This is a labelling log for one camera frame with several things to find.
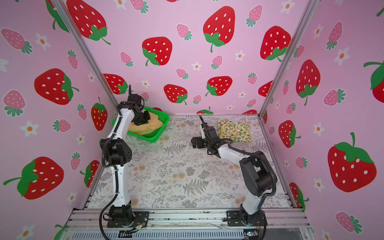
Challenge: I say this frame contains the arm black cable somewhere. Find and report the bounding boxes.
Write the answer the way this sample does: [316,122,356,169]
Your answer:
[98,84,134,240]
[199,115,278,240]

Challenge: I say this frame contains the aluminium corner post left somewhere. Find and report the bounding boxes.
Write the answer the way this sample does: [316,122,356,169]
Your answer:
[53,0,121,114]

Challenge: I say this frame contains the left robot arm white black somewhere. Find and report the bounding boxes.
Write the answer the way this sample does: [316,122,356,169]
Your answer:
[100,93,150,224]

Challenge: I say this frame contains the aluminium corner post right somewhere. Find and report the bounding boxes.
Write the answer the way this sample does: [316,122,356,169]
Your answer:
[259,0,320,119]

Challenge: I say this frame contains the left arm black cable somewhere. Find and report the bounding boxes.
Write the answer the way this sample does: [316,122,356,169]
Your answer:
[98,84,134,240]

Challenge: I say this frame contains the aluminium corner post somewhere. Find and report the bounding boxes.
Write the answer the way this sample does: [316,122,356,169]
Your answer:
[259,0,320,119]
[53,0,121,114]

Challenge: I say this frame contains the green plastic basket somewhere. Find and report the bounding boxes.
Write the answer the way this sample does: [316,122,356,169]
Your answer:
[127,107,170,143]

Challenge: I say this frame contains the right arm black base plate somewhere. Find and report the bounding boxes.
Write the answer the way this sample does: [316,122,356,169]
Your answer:
[223,210,268,227]

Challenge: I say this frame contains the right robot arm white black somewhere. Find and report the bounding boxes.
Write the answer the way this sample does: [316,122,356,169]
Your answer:
[191,122,278,226]

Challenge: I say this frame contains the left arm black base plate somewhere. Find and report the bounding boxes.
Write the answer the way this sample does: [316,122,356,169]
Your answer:
[107,211,150,229]

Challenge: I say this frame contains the lemon print skirt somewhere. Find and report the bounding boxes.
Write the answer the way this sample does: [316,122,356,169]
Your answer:
[218,121,252,142]

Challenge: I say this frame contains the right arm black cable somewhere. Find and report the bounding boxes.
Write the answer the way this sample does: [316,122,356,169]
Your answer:
[199,115,278,240]

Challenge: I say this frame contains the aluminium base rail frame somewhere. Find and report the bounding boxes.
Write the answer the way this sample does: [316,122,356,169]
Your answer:
[58,208,316,240]

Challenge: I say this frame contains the tan skirt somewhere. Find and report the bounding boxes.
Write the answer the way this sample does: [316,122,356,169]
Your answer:
[128,112,163,135]

